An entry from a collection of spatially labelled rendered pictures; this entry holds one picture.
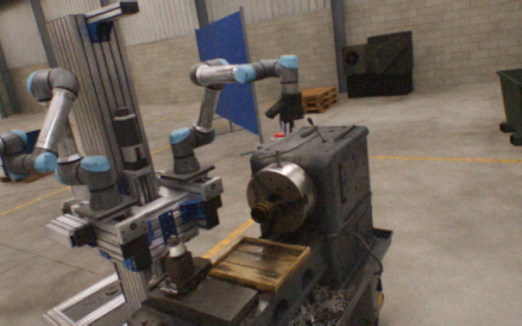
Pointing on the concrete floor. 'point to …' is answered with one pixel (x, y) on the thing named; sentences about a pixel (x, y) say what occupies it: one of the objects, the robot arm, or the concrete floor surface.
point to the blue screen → (209, 36)
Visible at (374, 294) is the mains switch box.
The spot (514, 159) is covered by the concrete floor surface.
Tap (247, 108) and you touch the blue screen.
